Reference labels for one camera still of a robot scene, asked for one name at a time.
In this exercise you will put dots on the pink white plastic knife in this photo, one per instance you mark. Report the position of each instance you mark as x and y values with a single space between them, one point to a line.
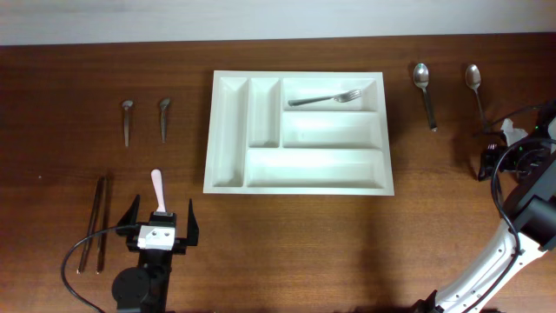
156 177

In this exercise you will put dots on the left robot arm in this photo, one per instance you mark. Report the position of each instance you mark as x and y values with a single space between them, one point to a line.
144 287

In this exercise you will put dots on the large steel spoon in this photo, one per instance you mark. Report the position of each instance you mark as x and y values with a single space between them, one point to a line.
473 81
421 80

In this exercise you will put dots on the small steel teaspoon left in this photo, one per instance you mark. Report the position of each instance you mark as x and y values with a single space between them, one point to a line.
126 106

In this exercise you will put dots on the steel fork in tray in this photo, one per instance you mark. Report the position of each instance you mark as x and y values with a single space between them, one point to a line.
339 98

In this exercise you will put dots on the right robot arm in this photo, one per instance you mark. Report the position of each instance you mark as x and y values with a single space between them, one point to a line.
526 233

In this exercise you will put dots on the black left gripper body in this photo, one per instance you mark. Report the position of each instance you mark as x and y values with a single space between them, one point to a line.
152 256

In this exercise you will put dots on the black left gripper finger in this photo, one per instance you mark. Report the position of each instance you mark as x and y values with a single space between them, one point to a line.
130 216
193 230

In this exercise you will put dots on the white plastic cutlery tray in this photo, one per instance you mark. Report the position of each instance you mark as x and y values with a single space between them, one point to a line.
258 144

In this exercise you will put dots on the small steel teaspoon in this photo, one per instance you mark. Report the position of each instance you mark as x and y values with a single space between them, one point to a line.
164 105
126 106

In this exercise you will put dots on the small steel teaspoon right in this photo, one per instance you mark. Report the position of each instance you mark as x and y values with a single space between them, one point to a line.
164 105

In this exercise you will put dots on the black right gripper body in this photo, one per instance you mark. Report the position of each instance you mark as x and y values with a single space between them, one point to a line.
504 156

